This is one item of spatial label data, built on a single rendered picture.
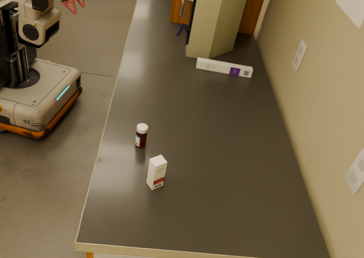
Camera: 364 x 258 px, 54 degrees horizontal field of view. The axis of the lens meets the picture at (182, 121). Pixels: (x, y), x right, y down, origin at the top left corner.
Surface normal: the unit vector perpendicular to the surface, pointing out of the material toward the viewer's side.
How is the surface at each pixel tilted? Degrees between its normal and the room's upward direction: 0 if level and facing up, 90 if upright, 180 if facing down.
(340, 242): 90
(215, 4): 90
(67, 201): 0
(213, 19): 90
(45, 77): 0
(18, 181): 0
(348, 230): 90
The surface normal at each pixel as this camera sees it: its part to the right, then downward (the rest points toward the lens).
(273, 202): 0.16, -0.76
